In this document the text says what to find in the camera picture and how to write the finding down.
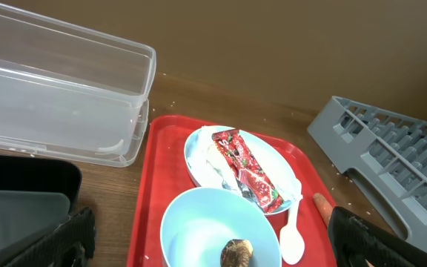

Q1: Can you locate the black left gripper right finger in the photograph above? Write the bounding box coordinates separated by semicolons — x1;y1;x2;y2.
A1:
328;206;427;267

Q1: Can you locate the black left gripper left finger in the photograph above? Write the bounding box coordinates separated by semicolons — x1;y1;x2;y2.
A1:
0;207;96;267

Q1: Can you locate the red snack wrapper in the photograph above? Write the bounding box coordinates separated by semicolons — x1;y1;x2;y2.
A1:
211;129;285;214

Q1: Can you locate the brown mushroom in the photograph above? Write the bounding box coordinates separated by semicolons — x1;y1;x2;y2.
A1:
220;239;254;267

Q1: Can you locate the light blue bowl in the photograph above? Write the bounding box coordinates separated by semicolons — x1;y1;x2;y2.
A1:
159;187;282;267

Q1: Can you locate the light blue plate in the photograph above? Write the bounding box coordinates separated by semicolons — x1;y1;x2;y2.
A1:
184;125;302;216

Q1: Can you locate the black waste tray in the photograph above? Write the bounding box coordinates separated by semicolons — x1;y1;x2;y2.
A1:
0;155;82;251

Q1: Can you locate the grey dishwasher rack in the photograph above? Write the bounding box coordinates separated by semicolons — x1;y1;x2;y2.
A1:
308;96;427;252

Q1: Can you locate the clear plastic waste bin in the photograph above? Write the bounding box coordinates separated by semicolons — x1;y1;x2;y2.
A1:
0;3;156;168

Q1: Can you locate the white plastic spoon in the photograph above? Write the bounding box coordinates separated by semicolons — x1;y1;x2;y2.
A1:
279;182;305;265

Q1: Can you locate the red serving tray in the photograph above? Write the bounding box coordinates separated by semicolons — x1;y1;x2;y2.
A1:
128;115;336;267

